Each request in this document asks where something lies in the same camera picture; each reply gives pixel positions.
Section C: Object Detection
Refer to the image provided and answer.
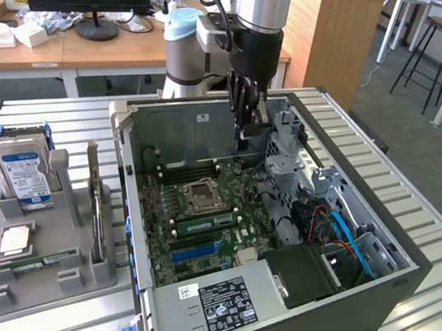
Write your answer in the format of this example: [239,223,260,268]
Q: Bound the silver chipset heat sink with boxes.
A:
[235,247,260,266]

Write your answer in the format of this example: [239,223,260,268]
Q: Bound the wooden cabinet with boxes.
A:
[254,0,403,124]

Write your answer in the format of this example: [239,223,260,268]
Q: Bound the metal disk bay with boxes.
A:
[254,105,323,209]

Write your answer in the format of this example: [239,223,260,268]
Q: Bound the wooden desk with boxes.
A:
[0,0,294,108]

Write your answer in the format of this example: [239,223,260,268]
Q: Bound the CPU socket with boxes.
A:
[179,177,229,218]

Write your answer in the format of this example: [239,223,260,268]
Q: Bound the green RAM stick installed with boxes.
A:
[174,209,243,238]

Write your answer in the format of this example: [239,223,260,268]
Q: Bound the black RAM slots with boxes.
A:
[156,155,223,186]

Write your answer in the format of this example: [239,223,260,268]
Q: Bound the black stool with wooden seat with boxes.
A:
[378,14,442,120]

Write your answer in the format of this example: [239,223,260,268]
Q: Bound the blue wire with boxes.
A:
[327,203,379,286]

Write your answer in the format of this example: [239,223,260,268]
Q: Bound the blue expansion slot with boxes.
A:
[169,238,227,264]

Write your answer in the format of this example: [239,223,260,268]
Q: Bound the green motherboard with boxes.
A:
[135,154,283,289]

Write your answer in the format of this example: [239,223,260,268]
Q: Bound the graphics card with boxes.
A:
[74,139,116,265]

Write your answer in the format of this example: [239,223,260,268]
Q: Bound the black computer monitor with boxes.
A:
[25,0,156,52]

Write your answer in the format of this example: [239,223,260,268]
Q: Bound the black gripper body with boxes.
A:
[222,22,291,92]

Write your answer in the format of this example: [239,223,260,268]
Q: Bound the green RAM stick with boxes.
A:
[0,248,81,275]

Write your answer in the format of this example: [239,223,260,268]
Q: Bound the small white box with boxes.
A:
[12,21,50,50]

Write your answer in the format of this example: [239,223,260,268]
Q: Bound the open black PC case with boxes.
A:
[81,57,442,331]

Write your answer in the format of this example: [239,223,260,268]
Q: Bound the silver CPU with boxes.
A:
[0,225,35,257]

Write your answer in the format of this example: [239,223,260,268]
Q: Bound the hard disk with blue carrier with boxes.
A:
[0,114,67,217]

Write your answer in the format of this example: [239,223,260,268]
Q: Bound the red wire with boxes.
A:
[308,201,349,252]

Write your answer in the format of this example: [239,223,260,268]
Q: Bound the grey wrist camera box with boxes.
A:
[193,9,239,56]

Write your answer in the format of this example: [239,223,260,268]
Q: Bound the grey power supply unit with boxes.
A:
[140,256,292,331]

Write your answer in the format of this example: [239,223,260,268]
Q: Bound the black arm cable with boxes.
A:
[198,0,242,58]

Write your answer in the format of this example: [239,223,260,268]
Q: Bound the grey parts rack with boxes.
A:
[0,142,128,319]

